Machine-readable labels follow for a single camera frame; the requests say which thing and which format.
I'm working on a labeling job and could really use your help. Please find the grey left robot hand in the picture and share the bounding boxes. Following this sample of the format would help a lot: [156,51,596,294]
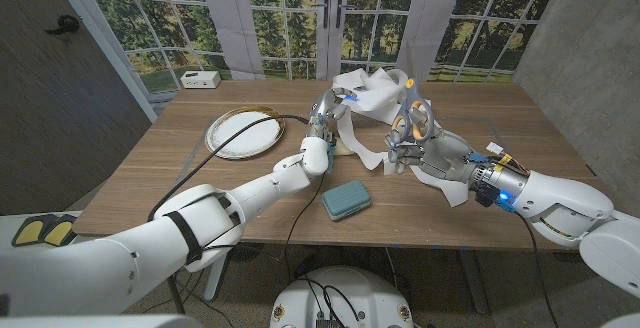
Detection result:
[305,86,360,142]

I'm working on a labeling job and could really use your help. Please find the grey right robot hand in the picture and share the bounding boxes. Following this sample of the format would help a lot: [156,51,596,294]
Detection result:
[383,125,479,182]

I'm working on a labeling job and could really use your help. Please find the grey orange scissors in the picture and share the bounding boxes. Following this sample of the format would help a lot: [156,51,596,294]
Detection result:
[391,42,436,144]

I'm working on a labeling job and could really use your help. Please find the white receipt paper strip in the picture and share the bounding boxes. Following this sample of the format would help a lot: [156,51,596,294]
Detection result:
[332,66,471,208]

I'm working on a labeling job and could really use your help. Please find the yellow sponge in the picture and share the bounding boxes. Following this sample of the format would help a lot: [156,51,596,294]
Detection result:
[333,137,356,157]

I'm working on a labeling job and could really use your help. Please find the gold rimmed paper plate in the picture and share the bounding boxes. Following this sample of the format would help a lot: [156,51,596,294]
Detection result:
[204,105,287,160]

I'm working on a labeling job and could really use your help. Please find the teal soapbox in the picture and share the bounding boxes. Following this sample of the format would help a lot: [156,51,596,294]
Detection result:
[321,178,373,222]

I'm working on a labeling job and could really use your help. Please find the white power box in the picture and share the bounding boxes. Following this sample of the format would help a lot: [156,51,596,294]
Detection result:
[179,70,222,90]

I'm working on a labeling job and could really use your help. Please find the grey table leg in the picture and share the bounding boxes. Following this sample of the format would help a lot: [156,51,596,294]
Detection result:
[457,249,490,315]

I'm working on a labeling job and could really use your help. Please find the dark round floor fan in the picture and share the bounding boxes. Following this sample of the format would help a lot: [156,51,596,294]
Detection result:
[230,241,265,263]

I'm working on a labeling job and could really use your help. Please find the white robot torso base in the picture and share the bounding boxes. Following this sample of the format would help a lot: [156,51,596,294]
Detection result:
[269,266,415,328]

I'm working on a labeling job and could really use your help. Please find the printed window backdrop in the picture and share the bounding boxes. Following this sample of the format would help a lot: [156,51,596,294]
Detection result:
[47,0,566,119]

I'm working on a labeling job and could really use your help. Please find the white table leg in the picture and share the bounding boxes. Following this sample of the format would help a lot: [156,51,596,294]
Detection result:
[203,257,232,302]

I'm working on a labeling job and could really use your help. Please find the yellow black foot pad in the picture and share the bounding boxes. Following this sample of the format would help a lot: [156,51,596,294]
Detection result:
[10,215,59,248]
[42,213,79,248]

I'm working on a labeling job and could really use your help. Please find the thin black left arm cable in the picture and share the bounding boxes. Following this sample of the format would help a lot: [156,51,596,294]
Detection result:
[219,170,329,284]

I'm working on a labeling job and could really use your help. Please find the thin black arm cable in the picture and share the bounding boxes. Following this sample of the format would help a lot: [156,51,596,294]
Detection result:
[514,212,561,328]
[219,170,329,284]

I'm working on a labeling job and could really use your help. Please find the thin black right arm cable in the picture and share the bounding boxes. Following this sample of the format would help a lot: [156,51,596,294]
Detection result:
[514,212,561,328]

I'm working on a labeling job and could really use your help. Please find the black torso cable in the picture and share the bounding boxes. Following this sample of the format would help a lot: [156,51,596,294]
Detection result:
[294,275,364,328]

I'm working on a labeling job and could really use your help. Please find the black door handle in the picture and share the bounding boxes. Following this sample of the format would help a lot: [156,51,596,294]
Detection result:
[44,14,80,36]

